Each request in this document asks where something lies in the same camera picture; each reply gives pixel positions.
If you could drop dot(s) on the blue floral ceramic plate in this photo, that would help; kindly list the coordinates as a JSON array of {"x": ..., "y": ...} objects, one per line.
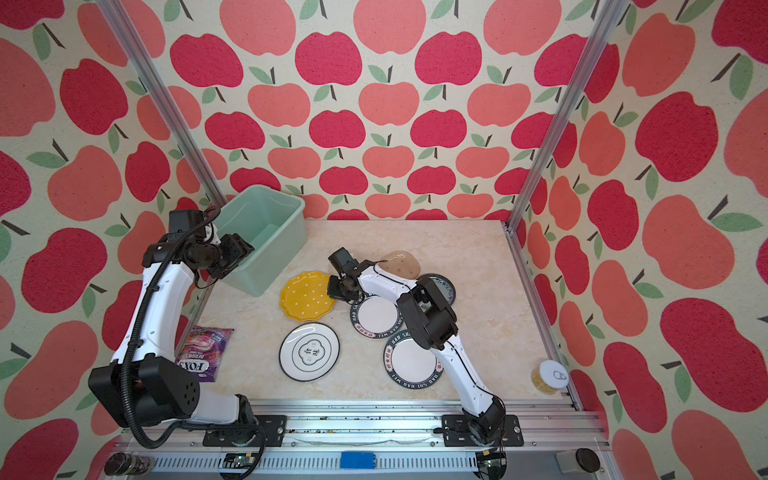
[{"x": 445, "y": 286}]

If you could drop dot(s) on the aluminium frame post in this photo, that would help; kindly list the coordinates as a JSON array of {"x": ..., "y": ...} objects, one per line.
[
  {"x": 603, "y": 29},
  {"x": 130, "y": 41}
]

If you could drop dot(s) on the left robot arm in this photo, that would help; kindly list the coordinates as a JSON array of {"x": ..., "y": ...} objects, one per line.
[{"x": 143, "y": 385}]

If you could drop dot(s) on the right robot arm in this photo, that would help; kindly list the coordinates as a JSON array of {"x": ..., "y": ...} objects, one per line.
[{"x": 433, "y": 325}]

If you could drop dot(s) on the black round knob left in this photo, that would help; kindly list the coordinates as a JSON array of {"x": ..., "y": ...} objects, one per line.
[{"x": 127, "y": 464}]

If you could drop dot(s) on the yellow polka dot plate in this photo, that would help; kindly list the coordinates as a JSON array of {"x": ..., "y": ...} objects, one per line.
[{"x": 304, "y": 298}]

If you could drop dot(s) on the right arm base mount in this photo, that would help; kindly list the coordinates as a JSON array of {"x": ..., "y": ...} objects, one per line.
[{"x": 461, "y": 431}]

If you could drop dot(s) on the green rim plate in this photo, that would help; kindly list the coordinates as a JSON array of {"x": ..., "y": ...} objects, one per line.
[
  {"x": 408, "y": 364},
  {"x": 376, "y": 318}
]

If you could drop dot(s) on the brown tinted glass plate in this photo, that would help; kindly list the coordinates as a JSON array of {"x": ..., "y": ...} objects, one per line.
[{"x": 400, "y": 263}]

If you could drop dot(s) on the blue block on rail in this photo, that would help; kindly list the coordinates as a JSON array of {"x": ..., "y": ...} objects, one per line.
[{"x": 357, "y": 460}]

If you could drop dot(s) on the right aluminium frame post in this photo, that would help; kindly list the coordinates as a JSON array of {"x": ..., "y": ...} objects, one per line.
[{"x": 603, "y": 29}]

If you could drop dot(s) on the mint green plastic bin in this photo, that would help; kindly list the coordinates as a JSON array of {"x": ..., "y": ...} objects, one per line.
[{"x": 272, "y": 222}]

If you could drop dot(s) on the white plate black rings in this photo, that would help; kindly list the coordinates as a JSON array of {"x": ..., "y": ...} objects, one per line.
[{"x": 309, "y": 351}]

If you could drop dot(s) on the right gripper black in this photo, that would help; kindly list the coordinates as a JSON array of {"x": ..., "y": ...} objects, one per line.
[{"x": 332, "y": 295}]

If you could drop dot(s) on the yellow jar white lid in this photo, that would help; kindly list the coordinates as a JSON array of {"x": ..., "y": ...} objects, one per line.
[{"x": 550, "y": 377}]

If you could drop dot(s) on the black round knob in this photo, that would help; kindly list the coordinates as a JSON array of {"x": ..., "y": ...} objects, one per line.
[
  {"x": 587, "y": 460},
  {"x": 127, "y": 464}
]

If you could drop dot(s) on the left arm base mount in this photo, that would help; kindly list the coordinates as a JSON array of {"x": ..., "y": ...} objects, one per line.
[{"x": 268, "y": 430}]

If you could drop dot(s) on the left aluminium frame post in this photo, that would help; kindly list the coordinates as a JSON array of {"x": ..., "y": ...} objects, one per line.
[{"x": 130, "y": 41}]

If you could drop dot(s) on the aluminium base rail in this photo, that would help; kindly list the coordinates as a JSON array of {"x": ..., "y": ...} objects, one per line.
[{"x": 400, "y": 434}]

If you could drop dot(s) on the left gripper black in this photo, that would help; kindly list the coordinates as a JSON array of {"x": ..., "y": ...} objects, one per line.
[{"x": 239, "y": 249}]

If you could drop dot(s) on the black round knob right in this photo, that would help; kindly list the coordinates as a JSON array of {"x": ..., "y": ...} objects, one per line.
[{"x": 587, "y": 460}]

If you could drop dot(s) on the purple candy bag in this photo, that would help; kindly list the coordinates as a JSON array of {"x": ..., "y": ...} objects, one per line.
[{"x": 203, "y": 350}]

